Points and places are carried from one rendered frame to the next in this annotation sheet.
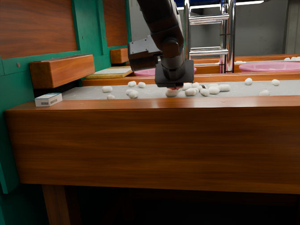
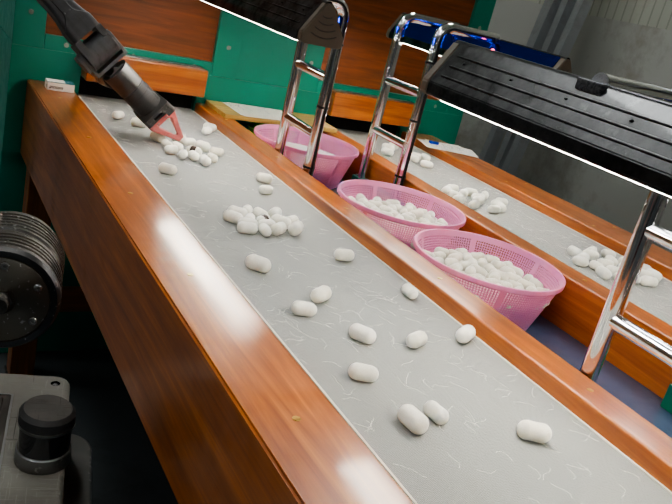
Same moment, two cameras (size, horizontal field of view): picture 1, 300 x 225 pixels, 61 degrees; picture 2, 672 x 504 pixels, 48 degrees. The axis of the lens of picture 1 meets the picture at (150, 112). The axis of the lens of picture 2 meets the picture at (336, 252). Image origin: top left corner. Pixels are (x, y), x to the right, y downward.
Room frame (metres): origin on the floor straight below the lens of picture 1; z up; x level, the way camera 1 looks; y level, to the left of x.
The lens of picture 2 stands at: (-0.07, -1.51, 1.14)
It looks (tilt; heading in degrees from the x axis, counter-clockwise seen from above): 19 degrees down; 47
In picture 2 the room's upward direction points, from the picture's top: 14 degrees clockwise
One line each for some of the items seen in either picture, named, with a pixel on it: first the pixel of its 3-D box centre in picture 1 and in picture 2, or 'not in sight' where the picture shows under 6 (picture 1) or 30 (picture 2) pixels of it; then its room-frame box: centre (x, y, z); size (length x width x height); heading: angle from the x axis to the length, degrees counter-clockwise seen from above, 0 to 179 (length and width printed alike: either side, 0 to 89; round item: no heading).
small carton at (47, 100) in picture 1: (49, 99); (59, 85); (0.60, 0.24, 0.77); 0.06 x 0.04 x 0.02; 170
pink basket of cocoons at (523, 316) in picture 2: not in sight; (481, 282); (0.97, -0.78, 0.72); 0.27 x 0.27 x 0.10
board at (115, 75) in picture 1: (116, 71); (272, 116); (1.14, 0.14, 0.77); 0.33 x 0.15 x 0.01; 170
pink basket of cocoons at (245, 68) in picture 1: (273, 77); (396, 223); (1.02, -0.51, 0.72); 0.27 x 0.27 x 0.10
